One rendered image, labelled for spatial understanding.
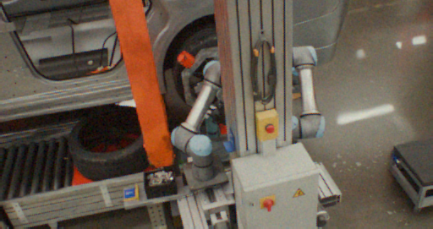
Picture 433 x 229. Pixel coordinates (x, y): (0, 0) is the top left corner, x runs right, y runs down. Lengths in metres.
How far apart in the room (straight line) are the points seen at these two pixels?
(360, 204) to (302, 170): 1.59
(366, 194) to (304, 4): 1.47
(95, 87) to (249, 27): 1.82
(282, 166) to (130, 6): 1.14
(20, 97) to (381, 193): 2.69
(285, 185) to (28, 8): 3.64
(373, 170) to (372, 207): 0.38
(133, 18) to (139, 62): 0.28
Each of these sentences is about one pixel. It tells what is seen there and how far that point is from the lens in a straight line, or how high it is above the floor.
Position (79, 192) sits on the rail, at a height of 0.36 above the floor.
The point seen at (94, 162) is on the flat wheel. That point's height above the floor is 0.49.
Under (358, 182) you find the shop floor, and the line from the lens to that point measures 3.75.
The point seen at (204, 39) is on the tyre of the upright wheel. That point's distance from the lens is 3.17.
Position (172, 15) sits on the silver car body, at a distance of 3.13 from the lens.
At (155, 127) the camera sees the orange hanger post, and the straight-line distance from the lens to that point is 2.94.
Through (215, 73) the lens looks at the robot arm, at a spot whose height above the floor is 1.30.
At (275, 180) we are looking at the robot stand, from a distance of 2.01.
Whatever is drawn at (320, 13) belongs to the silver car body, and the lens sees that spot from 3.40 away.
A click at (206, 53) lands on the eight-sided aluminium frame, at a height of 1.12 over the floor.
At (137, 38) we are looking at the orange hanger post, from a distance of 2.60.
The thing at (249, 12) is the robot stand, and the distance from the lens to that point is 1.75.
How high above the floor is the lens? 2.69
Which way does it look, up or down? 37 degrees down
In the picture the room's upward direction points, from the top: 7 degrees counter-clockwise
